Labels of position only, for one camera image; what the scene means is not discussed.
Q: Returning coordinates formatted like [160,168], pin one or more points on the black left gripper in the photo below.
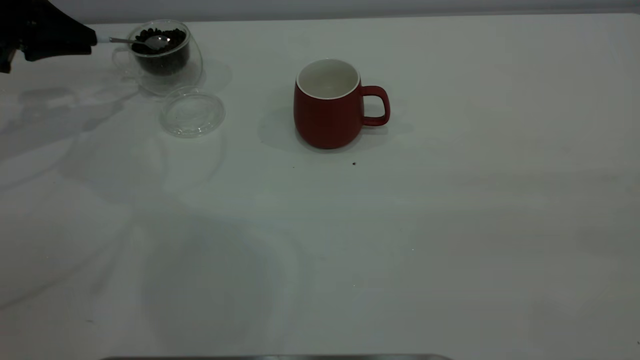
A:
[12,25]

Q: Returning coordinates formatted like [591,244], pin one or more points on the red ceramic mug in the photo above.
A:
[325,122]

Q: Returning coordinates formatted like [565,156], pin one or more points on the dark coffee beans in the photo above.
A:
[172,57]

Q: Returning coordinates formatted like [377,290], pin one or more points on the clear glass lid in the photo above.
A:
[192,112]

